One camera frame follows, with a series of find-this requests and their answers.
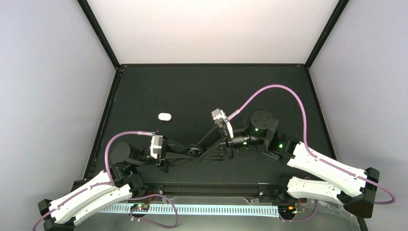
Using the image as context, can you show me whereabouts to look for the white slotted cable duct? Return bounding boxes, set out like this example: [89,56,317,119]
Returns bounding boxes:
[100,203,279,218]

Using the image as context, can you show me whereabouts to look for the white earbud charging case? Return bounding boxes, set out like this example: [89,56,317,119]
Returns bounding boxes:
[158,113,172,122]

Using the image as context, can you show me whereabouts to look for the circuit board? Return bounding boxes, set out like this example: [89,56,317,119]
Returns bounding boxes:
[130,204,150,212]
[278,206,305,214]

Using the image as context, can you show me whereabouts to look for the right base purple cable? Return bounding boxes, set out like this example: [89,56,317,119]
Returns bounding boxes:
[279,177,319,223]

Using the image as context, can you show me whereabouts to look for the right circuit board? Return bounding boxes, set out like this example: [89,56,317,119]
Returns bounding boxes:
[278,206,305,214]

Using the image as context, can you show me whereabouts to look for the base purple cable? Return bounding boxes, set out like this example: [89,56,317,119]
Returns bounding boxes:
[129,193,179,229]
[279,177,319,223]

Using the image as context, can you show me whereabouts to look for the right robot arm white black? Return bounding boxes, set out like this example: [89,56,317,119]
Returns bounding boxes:
[198,109,380,218]

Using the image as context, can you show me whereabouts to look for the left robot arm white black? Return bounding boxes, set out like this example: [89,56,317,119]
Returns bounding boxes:
[38,136,202,231]

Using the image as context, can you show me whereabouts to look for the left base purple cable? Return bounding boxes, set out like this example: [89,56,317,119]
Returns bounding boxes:
[129,193,179,229]

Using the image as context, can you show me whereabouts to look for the black frame post left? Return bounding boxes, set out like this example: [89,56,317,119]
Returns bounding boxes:
[77,0,120,69]

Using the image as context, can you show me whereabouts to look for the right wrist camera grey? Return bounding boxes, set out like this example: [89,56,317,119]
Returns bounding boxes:
[211,108,234,140]

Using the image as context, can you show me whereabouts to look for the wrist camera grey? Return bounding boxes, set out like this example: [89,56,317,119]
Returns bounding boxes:
[150,135,164,159]
[211,108,234,140]

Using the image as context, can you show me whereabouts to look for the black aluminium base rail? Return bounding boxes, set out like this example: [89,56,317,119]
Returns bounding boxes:
[133,182,307,205]

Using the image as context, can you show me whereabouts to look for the left circuit board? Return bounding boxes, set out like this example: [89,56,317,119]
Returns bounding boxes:
[130,204,150,212]

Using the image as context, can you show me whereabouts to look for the black frame post right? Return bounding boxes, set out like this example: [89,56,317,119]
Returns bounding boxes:
[305,0,349,70]

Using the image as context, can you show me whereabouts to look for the black frame post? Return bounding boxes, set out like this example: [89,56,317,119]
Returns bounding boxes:
[305,0,349,70]
[77,0,120,69]

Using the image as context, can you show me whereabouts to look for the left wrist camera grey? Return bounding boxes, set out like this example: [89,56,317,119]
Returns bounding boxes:
[150,135,164,159]

